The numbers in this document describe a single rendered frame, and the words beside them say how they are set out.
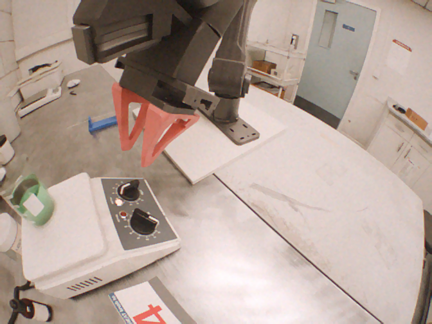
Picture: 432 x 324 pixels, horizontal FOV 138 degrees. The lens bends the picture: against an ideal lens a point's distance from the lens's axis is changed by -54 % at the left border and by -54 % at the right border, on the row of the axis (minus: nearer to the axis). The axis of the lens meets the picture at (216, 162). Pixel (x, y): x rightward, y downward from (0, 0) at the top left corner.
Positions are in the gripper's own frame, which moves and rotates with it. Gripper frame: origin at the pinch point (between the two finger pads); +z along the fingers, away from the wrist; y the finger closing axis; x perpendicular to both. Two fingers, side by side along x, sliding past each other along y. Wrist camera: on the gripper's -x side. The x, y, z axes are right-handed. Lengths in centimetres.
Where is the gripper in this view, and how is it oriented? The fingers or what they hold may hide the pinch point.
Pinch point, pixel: (137, 151)
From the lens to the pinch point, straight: 21.0
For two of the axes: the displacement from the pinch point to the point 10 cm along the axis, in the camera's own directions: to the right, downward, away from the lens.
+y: 8.2, 5.4, -1.7
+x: 3.2, -2.0, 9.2
